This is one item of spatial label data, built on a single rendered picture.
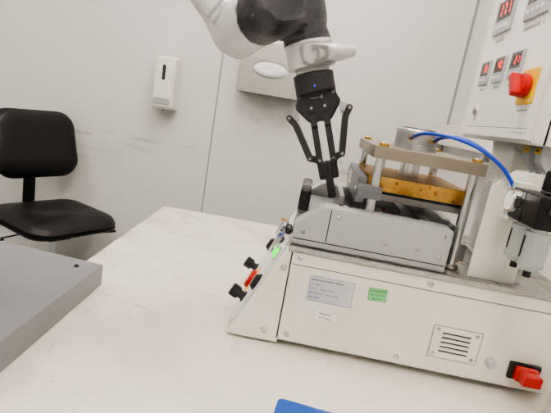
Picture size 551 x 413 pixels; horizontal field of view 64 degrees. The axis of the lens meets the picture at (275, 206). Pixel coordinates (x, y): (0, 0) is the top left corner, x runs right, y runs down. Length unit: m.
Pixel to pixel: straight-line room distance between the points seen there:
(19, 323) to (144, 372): 0.18
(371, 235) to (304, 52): 0.34
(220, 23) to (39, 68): 1.93
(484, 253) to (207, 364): 0.47
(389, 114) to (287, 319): 1.76
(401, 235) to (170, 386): 0.41
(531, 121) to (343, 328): 0.43
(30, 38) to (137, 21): 0.57
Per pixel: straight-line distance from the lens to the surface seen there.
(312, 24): 0.84
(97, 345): 0.75
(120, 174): 2.54
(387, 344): 0.79
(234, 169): 2.38
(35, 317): 0.74
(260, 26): 0.78
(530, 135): 0.76
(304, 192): 0.79
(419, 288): 0.75
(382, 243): 0.73
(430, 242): 0.74
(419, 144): 0.84
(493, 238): 0.78
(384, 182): 0.77
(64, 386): 0.67
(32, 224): 2.15
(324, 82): 0.83
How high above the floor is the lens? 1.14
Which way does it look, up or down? 12 degrees down
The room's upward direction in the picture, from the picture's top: 10 degrees clockwise
